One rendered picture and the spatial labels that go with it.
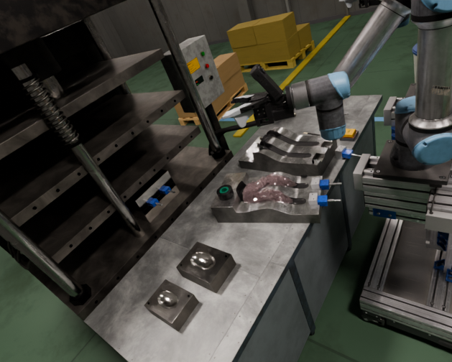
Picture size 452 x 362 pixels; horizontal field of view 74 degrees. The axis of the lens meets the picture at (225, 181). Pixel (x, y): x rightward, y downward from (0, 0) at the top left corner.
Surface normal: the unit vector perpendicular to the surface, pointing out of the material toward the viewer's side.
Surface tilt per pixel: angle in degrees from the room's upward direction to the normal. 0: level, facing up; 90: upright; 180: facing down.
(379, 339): 0
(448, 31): 90
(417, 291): 0
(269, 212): 90
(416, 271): 0
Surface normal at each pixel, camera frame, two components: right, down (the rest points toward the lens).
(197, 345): -0.33, -0.76
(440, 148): -0.10, 0.72
